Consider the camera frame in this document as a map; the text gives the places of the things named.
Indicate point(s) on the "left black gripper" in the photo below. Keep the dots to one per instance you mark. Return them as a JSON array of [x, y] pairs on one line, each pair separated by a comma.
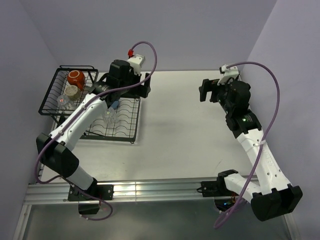
[[141, 91]]

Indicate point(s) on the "large clear glass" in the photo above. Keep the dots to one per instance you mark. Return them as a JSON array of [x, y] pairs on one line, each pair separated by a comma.
[[110, 116]]

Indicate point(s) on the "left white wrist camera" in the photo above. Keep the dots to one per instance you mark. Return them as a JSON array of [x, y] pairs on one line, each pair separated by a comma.
[[136, 62]]

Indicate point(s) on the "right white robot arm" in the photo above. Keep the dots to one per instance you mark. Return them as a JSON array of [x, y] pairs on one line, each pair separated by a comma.
[[274, 195]]

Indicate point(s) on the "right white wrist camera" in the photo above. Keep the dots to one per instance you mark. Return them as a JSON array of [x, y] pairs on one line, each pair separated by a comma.
[[227, 72]]

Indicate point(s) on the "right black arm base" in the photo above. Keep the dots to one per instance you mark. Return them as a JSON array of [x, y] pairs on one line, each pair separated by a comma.
[[217, 188]]

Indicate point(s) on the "blue plastic cup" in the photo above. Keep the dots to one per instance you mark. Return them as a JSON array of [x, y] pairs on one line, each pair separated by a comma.
[[115, 104]]

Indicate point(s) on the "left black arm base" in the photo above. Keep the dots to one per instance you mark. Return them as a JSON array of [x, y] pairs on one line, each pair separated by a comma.
[[92, 200]]

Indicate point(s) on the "aluminium mounting rail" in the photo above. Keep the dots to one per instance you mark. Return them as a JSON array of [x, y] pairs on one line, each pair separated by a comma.
[[123, 191]]

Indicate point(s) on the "brown ceramic teacup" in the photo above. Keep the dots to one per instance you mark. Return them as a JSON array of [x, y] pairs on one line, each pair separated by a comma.
[[76, 78]]

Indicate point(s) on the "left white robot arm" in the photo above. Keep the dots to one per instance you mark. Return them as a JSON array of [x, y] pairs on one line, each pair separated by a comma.
[[55, 150]]

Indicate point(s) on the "black wire dish rack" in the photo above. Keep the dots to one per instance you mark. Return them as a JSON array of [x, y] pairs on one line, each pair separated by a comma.
[[125, 130]]

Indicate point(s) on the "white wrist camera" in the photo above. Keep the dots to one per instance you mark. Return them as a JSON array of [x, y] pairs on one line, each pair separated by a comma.
[[136, 62], [227, 72]]

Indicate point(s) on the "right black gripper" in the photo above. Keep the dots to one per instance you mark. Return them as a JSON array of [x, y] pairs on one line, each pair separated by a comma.
[[206, 86]]

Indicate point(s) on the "small speckled stone cup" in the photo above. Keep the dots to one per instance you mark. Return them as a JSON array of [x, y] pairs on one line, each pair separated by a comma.
[[72, 92]]

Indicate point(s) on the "small clear glass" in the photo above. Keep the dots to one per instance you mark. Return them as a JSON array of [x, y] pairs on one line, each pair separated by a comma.
[[64, 103]]

